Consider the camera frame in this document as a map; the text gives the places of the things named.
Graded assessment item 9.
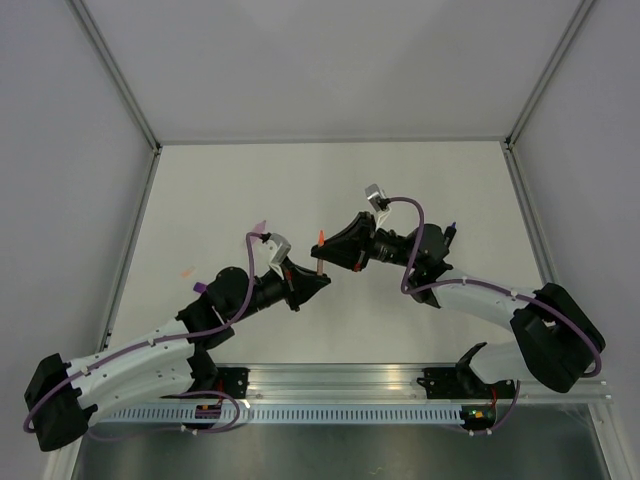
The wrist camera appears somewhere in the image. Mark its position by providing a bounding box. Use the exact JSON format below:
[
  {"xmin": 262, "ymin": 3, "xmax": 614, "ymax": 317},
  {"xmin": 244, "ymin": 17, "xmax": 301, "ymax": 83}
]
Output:
[
  {"xmin": 262, "ymin": 233, "xmax": 291, "ymax": 278},
  {"xmin": 365, "ymin": 183, "xmax": 391, "ymax": 228}
]

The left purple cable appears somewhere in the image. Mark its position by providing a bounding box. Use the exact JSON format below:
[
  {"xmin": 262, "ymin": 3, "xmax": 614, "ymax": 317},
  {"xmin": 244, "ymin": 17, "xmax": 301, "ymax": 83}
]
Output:
[{"xmin": 23, "ymin": 231, "xmax": 274, "ymax": 434}]

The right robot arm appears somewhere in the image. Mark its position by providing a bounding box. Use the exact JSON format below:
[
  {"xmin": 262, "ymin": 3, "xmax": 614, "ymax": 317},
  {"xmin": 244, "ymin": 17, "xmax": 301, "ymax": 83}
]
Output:
[{"xmin": 311, "ymin": 212, "xmax": 606, "ymax": 397}]

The orange highlighter pen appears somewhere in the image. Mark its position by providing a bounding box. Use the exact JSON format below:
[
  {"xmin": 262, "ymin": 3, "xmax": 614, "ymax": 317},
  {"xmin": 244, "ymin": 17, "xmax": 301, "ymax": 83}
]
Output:
[{"xmin": 313, "ymin": 229, "xmax": 327, "ymax": 275}]

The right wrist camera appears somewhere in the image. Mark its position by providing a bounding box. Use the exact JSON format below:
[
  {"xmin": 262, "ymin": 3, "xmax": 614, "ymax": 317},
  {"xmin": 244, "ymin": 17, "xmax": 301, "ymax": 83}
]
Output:
[{"xmin": 365, "ymin": 183, "xmax": 391, "ymax": 228}]

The right aluminium frame post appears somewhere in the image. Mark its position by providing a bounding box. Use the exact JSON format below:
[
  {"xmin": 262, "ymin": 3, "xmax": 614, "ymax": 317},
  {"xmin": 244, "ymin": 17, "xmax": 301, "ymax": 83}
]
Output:
[{"xmin": 503, "ymin": 0, "xmax": 598, "ymax": 151}]

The purple cable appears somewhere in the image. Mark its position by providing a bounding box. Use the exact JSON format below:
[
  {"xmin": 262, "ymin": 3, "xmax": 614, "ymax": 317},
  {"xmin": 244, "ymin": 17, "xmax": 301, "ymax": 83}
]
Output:
[
  {"xmin": 387, "ymin": 197, "xmax": 604, "ymax": 377},
  {"xmin": 23, "ymin": 231, "xmax": 274, "ymax": 434}
]

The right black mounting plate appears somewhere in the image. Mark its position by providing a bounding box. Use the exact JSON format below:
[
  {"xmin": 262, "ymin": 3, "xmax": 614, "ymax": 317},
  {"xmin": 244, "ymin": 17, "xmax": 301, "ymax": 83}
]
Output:
[{"xmin": 416, "ymin": 367, "xmax": 472, "ymax": 400}]

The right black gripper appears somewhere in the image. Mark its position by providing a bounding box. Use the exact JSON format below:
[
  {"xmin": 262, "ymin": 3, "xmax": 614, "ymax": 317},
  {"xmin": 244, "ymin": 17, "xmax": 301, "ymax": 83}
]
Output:
[{"xmin": 311, "ymin": 212, "xmax": 419, "ymax": 273}]

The left aluminium frame post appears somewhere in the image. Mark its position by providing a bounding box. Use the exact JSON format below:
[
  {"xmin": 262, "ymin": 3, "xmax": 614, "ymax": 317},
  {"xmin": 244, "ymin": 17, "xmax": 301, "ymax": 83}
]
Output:
[{"xmin": 66, "ymin": 0, "xmax": 161, "ymax": 154}]

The aluminium frame post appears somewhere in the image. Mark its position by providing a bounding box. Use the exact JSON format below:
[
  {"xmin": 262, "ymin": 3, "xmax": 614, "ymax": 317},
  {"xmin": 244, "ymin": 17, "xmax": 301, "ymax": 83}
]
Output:
[
  {"xmin": 66, "ymin": 0, "xmax": 161, "ymax": 154},
  {"xmin": 503, "ymin": 0, "xmax": 598, "ymax": 151}
]

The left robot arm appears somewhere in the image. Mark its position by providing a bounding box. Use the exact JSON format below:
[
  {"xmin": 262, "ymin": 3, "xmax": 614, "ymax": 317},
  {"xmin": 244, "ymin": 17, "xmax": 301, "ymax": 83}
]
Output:
[{"xmin": 23, "ymin": 260, "xmax": 331, "ymax": 452}]

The dark purple pen cap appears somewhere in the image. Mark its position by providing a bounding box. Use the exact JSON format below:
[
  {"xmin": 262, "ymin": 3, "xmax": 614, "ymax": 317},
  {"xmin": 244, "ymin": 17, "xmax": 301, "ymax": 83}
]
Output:
[{"xmin": 193, "ymin": 282, "xmax": 207, "ymax": 293}]

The black mounting plate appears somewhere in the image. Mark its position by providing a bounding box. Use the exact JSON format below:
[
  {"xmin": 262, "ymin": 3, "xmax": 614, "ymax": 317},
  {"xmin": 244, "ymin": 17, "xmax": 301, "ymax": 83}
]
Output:
[
  {"xmin": 416, "ymin": 367, "xmax": 472, "ymax": 400},
  {"xmin": 214, "ymin": 367, "xmax": 250, "ymax": 399}
]

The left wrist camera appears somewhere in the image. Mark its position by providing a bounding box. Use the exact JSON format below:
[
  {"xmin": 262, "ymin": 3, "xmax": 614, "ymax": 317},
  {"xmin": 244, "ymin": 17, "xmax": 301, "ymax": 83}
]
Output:
[{"xmin": 262, "ymin": 233, "xmax": 291, "ymax": 278}]

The black purple-tipped marker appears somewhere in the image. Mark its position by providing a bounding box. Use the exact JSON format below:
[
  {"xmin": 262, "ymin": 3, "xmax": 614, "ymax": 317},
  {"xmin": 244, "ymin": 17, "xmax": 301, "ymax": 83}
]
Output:
[{"xmin": 443, "ymin": 222, "xmax": 457, "ymax": 249}]

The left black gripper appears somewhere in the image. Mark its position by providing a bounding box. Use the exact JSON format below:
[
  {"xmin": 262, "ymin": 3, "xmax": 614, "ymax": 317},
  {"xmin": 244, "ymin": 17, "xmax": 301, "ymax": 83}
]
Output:
[{"xmin": 230, "ymin": 257, "xmax": 331, "ymax": 323}]

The white slotted cable duct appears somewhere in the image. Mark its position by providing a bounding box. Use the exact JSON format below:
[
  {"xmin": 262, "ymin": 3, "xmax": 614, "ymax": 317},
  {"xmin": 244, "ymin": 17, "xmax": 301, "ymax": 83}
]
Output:
[{"xmin": 107, "ymin": 403, "xmax": 463, "ymax": 425}]

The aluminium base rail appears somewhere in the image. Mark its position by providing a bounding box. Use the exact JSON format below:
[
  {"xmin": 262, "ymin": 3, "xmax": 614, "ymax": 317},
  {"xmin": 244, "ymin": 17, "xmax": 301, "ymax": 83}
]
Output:
[{"xmin": 74, "ymin": 362, "xmax": 614, "ymax": 404}]

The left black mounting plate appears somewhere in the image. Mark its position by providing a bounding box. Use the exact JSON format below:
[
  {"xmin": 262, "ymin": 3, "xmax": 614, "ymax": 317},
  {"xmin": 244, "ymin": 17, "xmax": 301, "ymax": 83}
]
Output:
[{"xmin": 214, "ymin": 367, "xmax": 250, "ymax": 399}]

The pink highlighter pen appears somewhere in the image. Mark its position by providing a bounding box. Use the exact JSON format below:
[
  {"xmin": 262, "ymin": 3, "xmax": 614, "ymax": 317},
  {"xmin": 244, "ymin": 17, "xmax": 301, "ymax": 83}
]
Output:
[{"xmin": 249, "ymin": 220, "xmax": 267, "ymax": 245}]

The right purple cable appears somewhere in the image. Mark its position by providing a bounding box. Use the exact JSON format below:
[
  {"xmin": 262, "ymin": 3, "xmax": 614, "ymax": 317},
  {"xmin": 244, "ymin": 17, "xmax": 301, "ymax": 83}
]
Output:
[{"xmin": 387, "ymin": 197, "xmax": 604, "ymax": 377}]

